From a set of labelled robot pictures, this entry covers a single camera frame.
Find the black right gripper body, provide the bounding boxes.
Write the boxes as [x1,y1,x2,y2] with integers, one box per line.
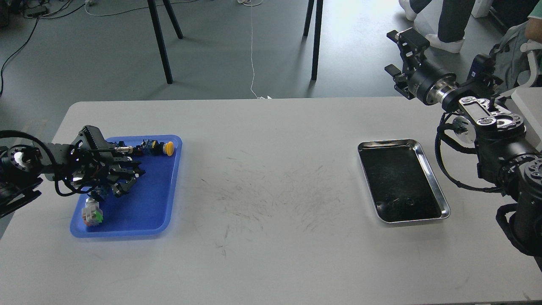
[400,60,458,105]

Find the walking person legs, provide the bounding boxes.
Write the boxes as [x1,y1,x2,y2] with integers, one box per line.
[425,0,476,54]

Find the white box on floor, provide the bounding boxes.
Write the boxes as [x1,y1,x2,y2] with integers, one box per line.
[471,0,493,19]

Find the black tripod left legs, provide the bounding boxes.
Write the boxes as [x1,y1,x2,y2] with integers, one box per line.
[147,0,184,84]

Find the silver metal tray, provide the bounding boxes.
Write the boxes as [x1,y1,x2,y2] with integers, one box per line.
[357,139,451,226]

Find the blue plastic tray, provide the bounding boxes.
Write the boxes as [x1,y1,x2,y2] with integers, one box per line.
[70,135,183,238]

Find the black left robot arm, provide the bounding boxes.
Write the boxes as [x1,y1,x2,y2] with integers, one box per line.
[0,125,145,217]

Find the grey backpack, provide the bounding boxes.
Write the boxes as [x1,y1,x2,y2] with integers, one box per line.
[489,22,531,94]

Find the green white switch block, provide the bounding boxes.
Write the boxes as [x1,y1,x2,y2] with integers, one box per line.
[82,198,103,227]

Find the black tripod right legs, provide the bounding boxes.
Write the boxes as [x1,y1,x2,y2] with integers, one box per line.
[303,0,324,82]

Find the black cable on floor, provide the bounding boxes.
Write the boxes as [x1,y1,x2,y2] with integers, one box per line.
[0,0,87,96]

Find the person sitting at right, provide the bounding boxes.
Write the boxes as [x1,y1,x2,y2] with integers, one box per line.
[525,0,542,43]

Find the white cable on floor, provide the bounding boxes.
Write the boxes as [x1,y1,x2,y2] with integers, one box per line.
[237,0,271,100]

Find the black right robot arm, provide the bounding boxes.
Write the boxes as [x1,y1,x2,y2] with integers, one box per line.
[385,28,542,265]

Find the black tripod legs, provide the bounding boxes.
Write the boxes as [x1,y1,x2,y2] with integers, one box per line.
[147,0,184,84]
[303,0,324,82]

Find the white office chair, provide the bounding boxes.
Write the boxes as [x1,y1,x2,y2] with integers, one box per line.
[499,40,542,98]

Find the yellow push button switch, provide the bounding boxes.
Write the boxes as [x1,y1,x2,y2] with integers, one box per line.
[141,139,175,156]

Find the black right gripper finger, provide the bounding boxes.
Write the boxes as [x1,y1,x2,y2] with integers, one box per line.
[384,64,412,100]
[386,28,430,72]

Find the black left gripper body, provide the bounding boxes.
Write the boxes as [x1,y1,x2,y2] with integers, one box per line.
[64,125,119,196]

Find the white side table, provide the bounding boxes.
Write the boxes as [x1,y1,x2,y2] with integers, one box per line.
[512,87,542,151]

